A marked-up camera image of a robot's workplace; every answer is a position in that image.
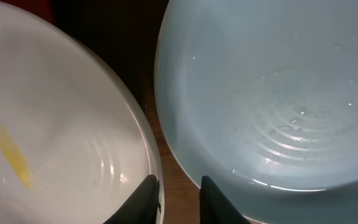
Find red plastic tray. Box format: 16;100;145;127
0;0;55;25

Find light blue plate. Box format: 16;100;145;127
155;0;358;223

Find white plate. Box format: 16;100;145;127
0;2;165;223

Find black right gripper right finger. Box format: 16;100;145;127
199;175;251;224

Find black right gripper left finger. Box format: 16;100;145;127
103;174;161;224

